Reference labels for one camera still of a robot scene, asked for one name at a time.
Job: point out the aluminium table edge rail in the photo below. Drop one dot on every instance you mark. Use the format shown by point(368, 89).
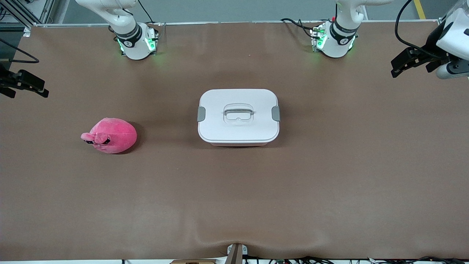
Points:
point(205, 22)

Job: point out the metal table edge bracket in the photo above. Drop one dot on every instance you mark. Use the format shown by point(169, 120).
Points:
point(236, 255)

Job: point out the brown table mat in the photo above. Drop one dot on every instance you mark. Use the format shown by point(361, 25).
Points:
point(234, 201)

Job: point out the aluminium frame profile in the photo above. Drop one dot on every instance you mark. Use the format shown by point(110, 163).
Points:
point(22, 11)

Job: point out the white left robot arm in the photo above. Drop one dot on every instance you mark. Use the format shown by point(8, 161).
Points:
point(335, 46)

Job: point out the white box lid grey latches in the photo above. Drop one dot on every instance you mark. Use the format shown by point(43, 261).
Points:
point(220, 128)

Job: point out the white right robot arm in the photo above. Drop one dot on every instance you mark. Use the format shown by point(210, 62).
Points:
point(135, 47)

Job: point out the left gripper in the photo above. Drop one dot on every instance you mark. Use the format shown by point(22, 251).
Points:
point(432, 44)

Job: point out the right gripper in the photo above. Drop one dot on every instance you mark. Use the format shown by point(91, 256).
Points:
point(7, 80)

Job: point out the yellow floor tape strip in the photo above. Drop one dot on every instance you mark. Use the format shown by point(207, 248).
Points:
point(420, 9)

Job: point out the pink plush toy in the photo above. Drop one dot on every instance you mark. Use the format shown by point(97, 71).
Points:
point(117, 137)

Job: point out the pink translucent plastic box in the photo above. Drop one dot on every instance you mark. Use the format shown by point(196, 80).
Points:
point(238, 145)

